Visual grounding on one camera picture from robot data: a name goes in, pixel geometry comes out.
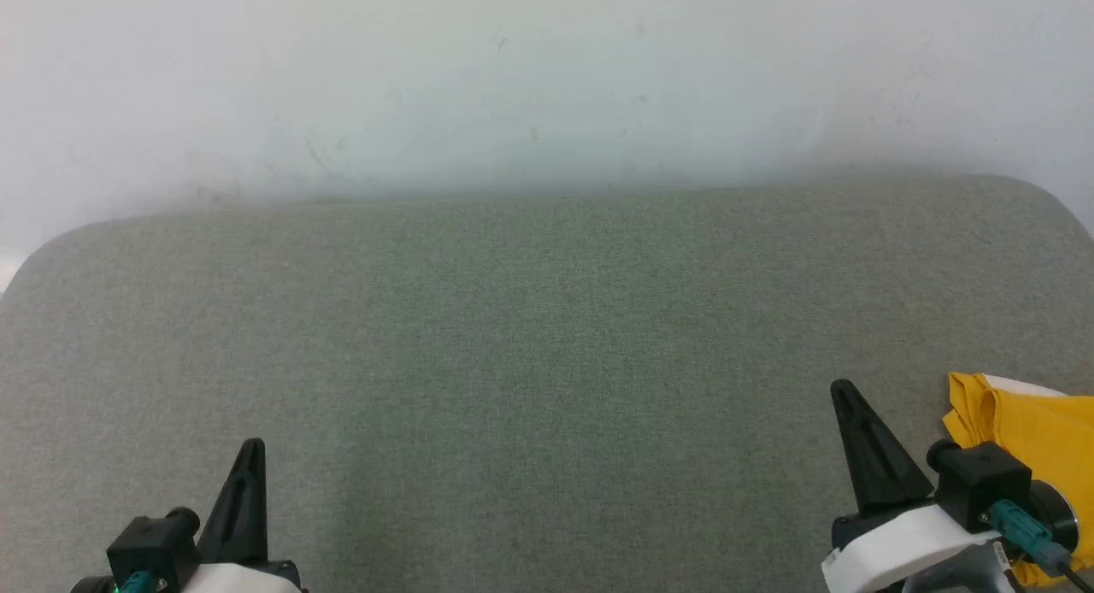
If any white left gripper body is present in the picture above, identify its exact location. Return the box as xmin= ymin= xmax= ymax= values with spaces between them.
xmin=179 ymin=561 xmax=304 ymax=593

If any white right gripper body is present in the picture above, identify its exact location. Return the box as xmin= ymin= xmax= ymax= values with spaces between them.
xmin=820 ymin=501 xmax=1001 ymax=593

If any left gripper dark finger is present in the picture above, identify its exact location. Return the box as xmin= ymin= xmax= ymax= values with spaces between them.
xmin=197 ymin=437 xmax=268 ymax=567

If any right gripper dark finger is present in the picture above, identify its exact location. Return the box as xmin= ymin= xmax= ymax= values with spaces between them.
xmin=829 ymin=379 xmax=935 ymax=516

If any yellow cat print T-shirt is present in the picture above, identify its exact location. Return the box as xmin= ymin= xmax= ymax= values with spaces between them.
xmin=942 ymin=372 xmax=1094 ymax=587

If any black cylindrical right gripper motor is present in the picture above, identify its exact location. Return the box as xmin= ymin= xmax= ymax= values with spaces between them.
xmin=1026 ymin=480 xmax=1079 ymax=553

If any grey fabric sofa cushion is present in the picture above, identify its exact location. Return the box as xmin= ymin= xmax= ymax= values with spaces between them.
xmin=0 ymin=174 xmax=1094 ymax=593

